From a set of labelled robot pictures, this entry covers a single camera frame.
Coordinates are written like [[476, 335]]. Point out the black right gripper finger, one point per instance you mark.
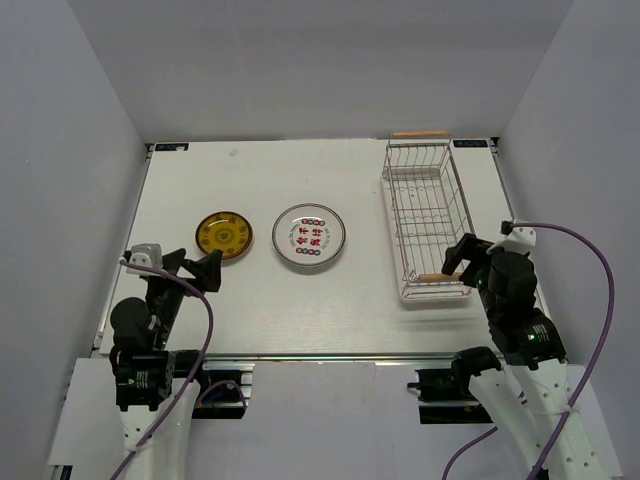
[[472, 276], [469, 248]]

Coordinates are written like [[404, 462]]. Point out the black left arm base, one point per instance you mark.
[[214, 392]]

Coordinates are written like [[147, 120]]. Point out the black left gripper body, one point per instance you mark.
[[166, 296]]

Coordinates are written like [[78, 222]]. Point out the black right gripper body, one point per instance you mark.
[[487, 297]]

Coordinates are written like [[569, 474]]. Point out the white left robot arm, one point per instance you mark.
[[156, 388]]

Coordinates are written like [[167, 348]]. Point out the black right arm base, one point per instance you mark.
[[443, 394]]

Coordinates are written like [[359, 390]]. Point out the brown plate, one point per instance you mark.
[[227, 231]]

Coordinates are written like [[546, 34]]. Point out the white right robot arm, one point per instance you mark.
[[523, 381]]

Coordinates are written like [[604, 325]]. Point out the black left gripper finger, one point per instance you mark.
[[209, 271], [174, 261]]

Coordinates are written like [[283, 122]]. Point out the white plate red chinese characters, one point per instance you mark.
[[309, 236]]

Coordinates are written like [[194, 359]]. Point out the white wire dish rack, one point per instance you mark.
[[427, 213]]

